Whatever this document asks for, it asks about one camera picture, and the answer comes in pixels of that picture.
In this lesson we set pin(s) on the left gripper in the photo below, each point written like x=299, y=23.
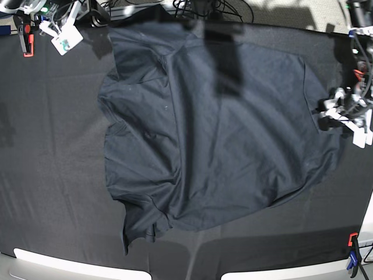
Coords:
x=345, y=106

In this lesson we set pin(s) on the dark grey t-shirt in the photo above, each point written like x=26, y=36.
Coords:
x=204, y=131

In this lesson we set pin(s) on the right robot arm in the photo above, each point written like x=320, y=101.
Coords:
x=28, y=10

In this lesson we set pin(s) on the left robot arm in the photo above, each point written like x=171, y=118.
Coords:
x=360, y=32

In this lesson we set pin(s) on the red blue clamp near right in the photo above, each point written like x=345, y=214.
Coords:
x=355, y=259

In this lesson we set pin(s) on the red black clamp far left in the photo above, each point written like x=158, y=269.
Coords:
x=26, y=40

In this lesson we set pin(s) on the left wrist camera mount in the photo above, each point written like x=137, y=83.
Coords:
x=352, y=125

